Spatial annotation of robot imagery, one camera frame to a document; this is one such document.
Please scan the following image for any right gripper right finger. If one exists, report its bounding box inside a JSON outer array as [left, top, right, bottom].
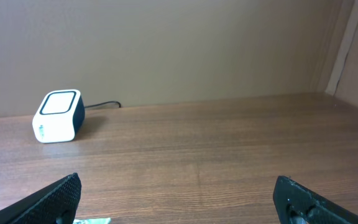
[[273, 175, 358, 224]]

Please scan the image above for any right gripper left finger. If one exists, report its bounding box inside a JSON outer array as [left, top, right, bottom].
[[0, 172, 81, 224]]

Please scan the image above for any mint green wipes packet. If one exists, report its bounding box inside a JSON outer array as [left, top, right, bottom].
[[73, 218, 111, 224]]

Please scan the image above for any white barcode scanner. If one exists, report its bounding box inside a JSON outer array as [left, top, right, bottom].
[[32, 89, 85, 144]]

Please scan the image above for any black scanner cable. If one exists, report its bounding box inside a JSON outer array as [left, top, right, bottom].
[[84, 100, 122, 110]]

